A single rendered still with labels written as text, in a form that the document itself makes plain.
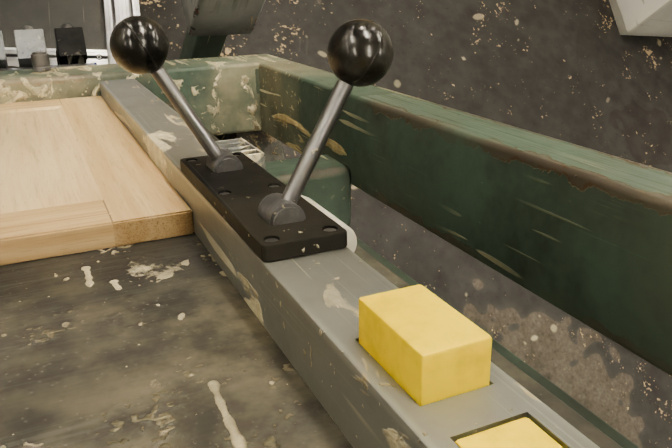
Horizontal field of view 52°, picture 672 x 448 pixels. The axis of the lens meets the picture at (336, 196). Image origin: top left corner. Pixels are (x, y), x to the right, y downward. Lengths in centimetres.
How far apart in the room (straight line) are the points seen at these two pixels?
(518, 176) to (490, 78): 198
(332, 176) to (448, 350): 57
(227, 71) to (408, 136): 47
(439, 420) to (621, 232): 27
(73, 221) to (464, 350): 34
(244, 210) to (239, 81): 70
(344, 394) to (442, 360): 6
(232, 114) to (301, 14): 126
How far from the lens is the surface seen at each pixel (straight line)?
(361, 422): 28
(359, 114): 78
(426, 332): 26
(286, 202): 39
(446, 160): 63
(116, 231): 51
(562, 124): 262
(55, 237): 51
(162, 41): 47
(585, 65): 282
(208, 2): 120
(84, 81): 106
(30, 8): 195
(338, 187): 81
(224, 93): 110
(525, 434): 25
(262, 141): 118
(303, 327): 32
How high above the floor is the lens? 184
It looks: 62 degrees down
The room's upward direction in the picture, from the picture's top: 45 degrees clockwise
